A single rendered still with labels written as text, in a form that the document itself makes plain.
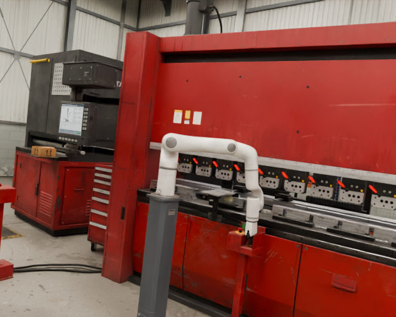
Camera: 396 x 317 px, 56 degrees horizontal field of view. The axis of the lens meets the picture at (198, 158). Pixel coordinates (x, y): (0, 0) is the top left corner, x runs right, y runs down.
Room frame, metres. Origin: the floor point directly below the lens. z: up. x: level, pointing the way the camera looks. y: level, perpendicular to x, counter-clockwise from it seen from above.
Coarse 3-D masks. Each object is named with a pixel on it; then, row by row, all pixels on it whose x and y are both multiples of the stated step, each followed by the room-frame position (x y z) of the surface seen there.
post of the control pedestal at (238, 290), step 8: (240, 256) 2.57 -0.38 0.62; (248, 256) 2.58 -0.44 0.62; (240, 264) 2.56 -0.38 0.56; (240, 272) 2.56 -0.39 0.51; (240, 280) 2.55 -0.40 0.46; (240, 288) 2.55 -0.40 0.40; (240, 296) 2.55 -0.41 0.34; (240, 304) 2.56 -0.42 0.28; (232, 312) 2.57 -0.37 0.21; (240, 312) 2.57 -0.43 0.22
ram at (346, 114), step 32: (160, 64) 3.48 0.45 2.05; (192, 64) 3.28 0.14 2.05; (224, 64) 3.11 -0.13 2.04; (256, 64) 2.95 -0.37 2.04; (288, 64) 2.81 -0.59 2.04; (320, 64) 2.68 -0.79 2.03; (352, 64) 2.56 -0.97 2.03; (384, 64) 2.45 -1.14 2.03; (160, 96) 3.46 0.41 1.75; (192, 96) 3.26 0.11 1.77; (224, 96) 3.09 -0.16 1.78; (256, 96) 2.93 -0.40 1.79; (288, 96) 2.79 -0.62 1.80; (320, 96) 2.66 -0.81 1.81; (352, 96) 2.54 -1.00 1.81; (384, 96) 2.44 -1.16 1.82; (160, 128) 3.44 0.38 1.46; (192, 128) 3.24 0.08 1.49; (224, 128) 3.07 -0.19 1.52; (256, 128) 2.91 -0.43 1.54; (288, 128) 2.77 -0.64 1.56; (320, 128) 2.65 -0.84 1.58; (352, 128) 2.53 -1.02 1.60; (384, 128) 2.42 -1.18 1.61; (320, 160) 2.63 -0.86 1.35; (352, 160) 2.51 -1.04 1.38; (384, 160) 2.41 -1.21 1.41
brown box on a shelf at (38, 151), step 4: (32, 148) 4.30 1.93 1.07; (36, 148) 4.24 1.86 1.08; (40, 148) 4.21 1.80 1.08; (44, 148) 4.22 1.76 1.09; (48, 148) 4.27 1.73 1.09; (52, 148) 4.31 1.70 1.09; (32, 152) 4.29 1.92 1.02; (36, 152) 4.24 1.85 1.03; (40, 152) 4.20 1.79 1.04; (44, 152) 4.22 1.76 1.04; (48, 152) 4.27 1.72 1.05; (52, 152) 4.31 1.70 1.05; (32, 156) 4.24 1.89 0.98; (36, 156) 4.21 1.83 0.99; (40, 156) 4.19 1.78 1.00; (44, 156) 4.23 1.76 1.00; (48, 156) 4.27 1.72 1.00; (52, 156) 4.31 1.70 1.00
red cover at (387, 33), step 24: (360, 24) 2.54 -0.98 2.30; (384, 24) 2.46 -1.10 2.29; (168, 48) 3.42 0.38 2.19; (192, 48) 3.27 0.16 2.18; (216, 48) 3.14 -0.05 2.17; (240, 48) 3.02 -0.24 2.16; (264, 48) 2.92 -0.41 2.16; (288, 48) 2.84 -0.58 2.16; (312, 48) 2.76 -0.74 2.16; (336, 48) 2.69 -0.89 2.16
